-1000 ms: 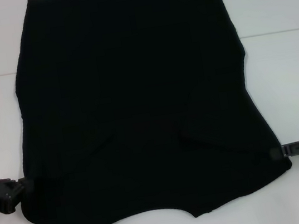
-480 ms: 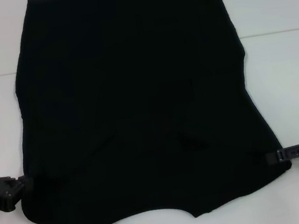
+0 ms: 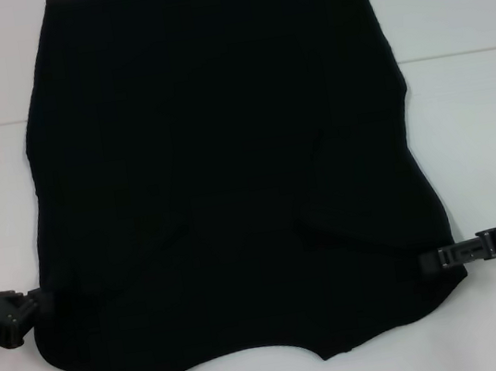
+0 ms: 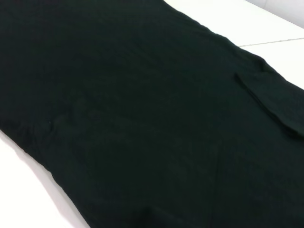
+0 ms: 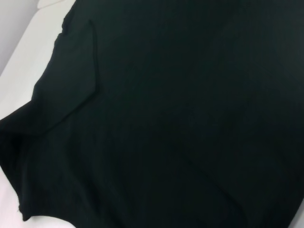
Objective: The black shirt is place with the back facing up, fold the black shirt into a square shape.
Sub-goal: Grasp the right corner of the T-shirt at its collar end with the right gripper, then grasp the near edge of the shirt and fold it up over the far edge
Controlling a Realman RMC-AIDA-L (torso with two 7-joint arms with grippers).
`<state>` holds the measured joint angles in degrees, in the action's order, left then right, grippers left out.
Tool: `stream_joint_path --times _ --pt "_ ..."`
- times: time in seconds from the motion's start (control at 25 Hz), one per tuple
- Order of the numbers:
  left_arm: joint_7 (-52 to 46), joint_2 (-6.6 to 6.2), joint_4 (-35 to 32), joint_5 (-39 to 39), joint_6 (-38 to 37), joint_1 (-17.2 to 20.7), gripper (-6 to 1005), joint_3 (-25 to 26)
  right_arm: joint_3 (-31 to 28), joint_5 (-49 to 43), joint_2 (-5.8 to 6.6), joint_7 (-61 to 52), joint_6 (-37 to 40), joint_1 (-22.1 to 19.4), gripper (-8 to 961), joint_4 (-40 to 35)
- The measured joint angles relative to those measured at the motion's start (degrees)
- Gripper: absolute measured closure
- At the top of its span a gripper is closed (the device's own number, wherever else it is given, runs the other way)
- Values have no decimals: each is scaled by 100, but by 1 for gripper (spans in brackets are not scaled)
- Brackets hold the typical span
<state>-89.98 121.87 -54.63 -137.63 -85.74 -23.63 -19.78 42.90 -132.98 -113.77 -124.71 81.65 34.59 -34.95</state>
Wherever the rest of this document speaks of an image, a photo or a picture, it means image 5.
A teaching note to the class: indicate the black t-shirt with FREE print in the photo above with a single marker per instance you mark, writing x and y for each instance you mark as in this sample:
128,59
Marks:
178,118

